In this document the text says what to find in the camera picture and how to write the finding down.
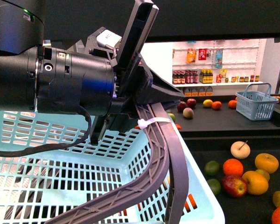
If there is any small yellow-green fruit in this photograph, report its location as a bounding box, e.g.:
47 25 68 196
255 169 270 181

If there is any far peach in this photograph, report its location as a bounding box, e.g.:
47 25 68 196
182 107 194 119

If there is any far dark red apple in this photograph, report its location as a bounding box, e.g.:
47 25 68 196
177 101 187 112

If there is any far orange right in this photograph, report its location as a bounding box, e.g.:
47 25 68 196
228 100 237 109

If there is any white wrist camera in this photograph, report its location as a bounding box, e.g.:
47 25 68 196
96 29 122 49

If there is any yellow apple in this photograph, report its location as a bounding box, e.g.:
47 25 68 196
255 153 279 174
242 171 268 196

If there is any yellow apple far right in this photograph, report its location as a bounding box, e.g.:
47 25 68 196
255 153 279 174

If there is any black fruit display shelf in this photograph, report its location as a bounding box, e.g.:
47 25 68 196
44 0 280 224

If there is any far yellow lemon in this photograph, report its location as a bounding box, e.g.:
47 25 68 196
203 99 213 108

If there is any teal plastic shopping basket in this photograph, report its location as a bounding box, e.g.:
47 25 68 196
0 109 226 224

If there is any green lime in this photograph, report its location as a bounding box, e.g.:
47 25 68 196
207 179 221 196
204 161 220 176

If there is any white zip tie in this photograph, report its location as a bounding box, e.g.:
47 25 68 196
137 117 172 130

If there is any blue plastic basket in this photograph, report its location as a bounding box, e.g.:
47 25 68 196
235 83 279 121

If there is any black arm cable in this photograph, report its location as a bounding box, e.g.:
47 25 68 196
0 105 92 157

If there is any far green apple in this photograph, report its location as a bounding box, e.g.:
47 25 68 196
168 113 175 122

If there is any white condiment wall shelf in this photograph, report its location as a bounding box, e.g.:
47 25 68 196
171 39 266 96

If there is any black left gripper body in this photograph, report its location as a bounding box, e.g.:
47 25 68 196
90 0 159 145

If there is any green lime upper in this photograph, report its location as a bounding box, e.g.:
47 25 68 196
204 161 220 176

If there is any red apple front shelf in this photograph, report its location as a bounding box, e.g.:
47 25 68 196
222 175 248 198

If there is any orange near pears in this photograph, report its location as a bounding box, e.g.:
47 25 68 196
223 159 244 176

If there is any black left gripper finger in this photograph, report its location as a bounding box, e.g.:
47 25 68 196
135 63 184 105

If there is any white pear with stem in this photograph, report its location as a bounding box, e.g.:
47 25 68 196
231 140 251 159

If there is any green lime lower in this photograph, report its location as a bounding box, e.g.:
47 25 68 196
207 179 221 196

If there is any yellow apple front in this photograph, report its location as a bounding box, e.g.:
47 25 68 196
242 171 268 196

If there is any far orange middle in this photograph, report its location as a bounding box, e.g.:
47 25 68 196
212 101 222 110

